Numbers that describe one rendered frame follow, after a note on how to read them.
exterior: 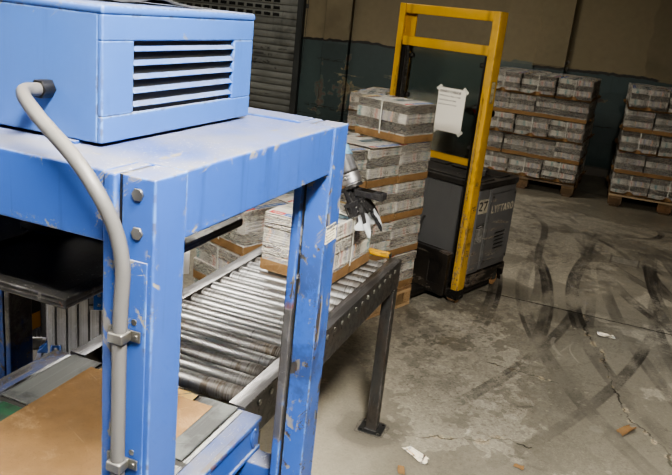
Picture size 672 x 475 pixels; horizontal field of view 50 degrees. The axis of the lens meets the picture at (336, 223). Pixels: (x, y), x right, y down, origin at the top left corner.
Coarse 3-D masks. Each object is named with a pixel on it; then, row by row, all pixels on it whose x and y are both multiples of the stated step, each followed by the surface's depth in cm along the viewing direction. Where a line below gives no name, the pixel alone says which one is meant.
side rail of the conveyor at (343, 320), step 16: (384, 272) 283; (368, 288) 265; (384, 288) 283; (352, 304) 249; (368, 304) 266; (336, 320) 235; (352, 320) 251; (336, 336) 237; (272, 368) 200; (256, 384) 191; (272, 384) 193; (240, 400) 182; (256, 400) 185; (272, 400) 196; (272, 416) 198
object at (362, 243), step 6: (342, 204) 285; (342, 210) 278; (372, 228) 288; (360, 234) 278; (360, 240) 279; (366, 240) 286; (354, 246) 277; (360, 246) 282; (366, 246) 288; (354, 252) 278; (360, 252) 283; (366, 252) 288; (354, 258) 279
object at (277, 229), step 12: (276, 216) 263; (288, 216) 262; (264, 228) 267; (276, 228) 264; (288, 228) 262; (348, 228) 266; (264, 240) 269; (276, 240) 266; (288, 240) 264; (336, 240) 258; (348, 240) 269; (264, 252) 270; (276, 252) 267; (288, 252) 265; (336, 252) 262; (336, 264) 265
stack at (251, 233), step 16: (288, 192) 375; (384, 192) 412; (256, 208) 341; (272, 208) 346; (384, 208) 415; (256, 224) 341; (384, 224) 420; (240, 240) 340; (256, 240) 345; (384, 240) 424; (208, 256) 360; (224, 256) 350; (240, 256) 343; (208, 272) 361
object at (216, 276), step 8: (256, 248) 295; (248, 256) 284; (256, 256) 285; (232, 264) 274; (240, 264) 275; (216, 272) 265; (224, 272) 265; (200, 280) 256; (208, 280) 256; (216, 280) 258; (184, 288) 247; (192, 288) 248; (200, 288) 249; (184, 296) 241; (88, 344) 202; (96, 344) 203; (72, 352) 198; (80, 352) 198; (88, 352) 198; (96, 352) 201; (96, 360) 201
